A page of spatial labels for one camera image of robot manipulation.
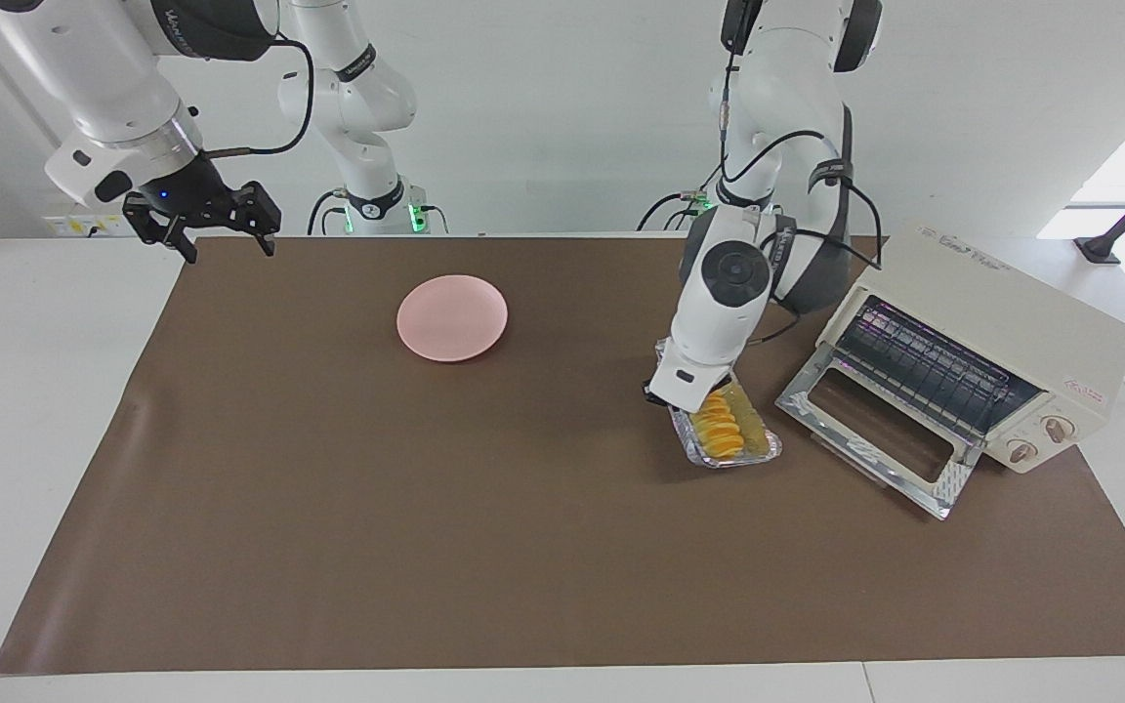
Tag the long striped bread roll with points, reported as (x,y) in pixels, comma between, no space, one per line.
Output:
(724,434)

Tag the white wall power strip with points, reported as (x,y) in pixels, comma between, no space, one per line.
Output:
(84,226)

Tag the brown table mat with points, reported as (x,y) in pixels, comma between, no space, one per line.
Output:
(426,508)

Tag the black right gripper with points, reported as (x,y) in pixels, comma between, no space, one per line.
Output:
(187,195)

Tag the white toaster oven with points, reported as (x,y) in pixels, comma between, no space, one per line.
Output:
(1012,322)

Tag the oven glass door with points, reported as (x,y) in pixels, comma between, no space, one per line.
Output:
(875,430)

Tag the pink round plate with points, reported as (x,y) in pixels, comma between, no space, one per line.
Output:
(452,317)

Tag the beige oven knob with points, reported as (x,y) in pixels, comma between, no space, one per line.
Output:
(1021,450)
(1057,429)

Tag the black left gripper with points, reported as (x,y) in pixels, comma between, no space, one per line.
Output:
(655,392)

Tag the aluminium foil tray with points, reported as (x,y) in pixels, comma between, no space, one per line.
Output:
(756,451)

